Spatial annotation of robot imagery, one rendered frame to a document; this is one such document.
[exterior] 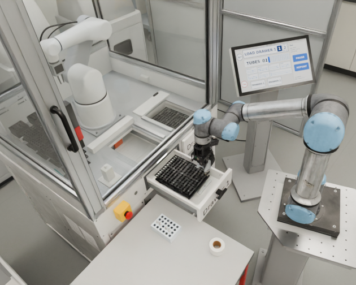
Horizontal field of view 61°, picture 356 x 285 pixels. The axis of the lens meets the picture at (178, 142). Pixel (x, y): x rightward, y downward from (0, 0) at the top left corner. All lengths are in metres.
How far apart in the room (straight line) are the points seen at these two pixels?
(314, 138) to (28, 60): 0.89
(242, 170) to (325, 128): 1.74
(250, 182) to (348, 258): 1.26
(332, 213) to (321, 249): 0.19
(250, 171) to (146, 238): 1.41
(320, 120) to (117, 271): 1.04
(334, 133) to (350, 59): 3.14
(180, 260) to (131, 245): 0.25
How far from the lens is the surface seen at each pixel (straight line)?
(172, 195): 1.49
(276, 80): 2.05
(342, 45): 4.13
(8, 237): 2.82
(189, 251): 1.46
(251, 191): 2.59
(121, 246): 1.52
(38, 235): 2.71
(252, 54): 2.02
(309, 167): 1.19
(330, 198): 1.69
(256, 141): 2.44
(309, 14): 2.67
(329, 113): 1.07
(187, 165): 1.58
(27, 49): 0.93
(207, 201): 1.42
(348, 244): 1.62
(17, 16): 0.91
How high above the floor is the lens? 2.06
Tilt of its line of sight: 43 degrees down
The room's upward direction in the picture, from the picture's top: 6 degrees counter-clockwise
